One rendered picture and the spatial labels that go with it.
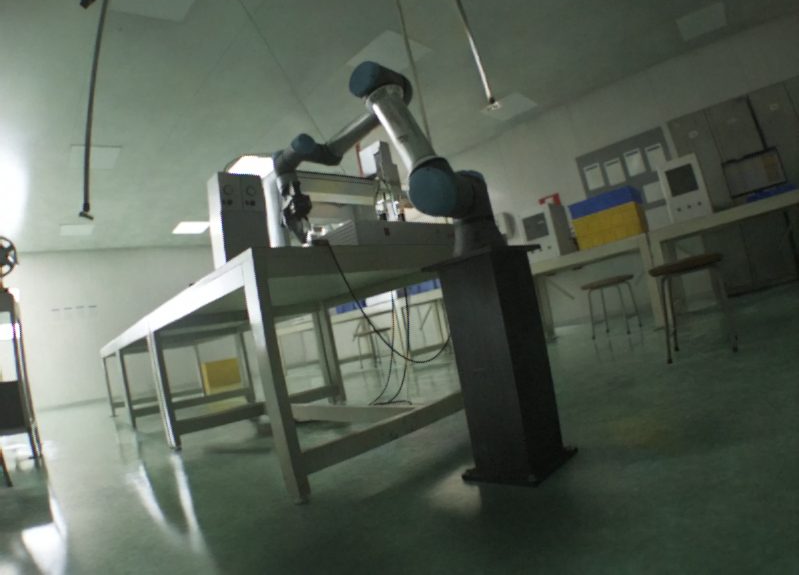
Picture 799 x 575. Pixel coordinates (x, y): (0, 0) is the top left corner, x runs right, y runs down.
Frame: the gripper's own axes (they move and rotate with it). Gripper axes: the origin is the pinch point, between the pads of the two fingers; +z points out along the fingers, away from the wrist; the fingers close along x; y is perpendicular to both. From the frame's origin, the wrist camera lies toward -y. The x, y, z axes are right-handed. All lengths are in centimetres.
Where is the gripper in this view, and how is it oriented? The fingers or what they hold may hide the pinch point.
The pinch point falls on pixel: (303, 241)
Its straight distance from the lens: 149.1
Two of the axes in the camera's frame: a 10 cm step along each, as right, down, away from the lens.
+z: 3.5, 8.9, -3.0
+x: 7.6, -0.8, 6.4
